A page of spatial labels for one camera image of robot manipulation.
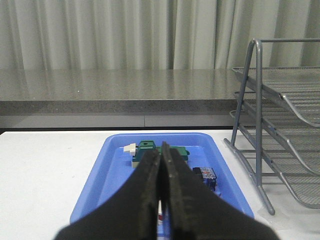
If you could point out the green terminal block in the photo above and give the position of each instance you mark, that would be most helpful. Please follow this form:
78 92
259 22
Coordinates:
137 151

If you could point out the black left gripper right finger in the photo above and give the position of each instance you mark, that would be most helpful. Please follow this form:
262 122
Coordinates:
195 212

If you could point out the grey stone counter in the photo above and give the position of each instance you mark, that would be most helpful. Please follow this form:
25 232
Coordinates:
117 91

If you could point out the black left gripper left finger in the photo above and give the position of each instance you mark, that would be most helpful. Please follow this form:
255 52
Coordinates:
130 214

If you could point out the mesh tray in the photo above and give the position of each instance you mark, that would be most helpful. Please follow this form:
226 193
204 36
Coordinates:
245 142
287 142
297 89

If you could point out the blue plastic tray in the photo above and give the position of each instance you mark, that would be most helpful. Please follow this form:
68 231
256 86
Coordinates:
113 167

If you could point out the silver rack frame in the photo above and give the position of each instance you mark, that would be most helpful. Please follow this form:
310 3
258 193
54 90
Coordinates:
250 77

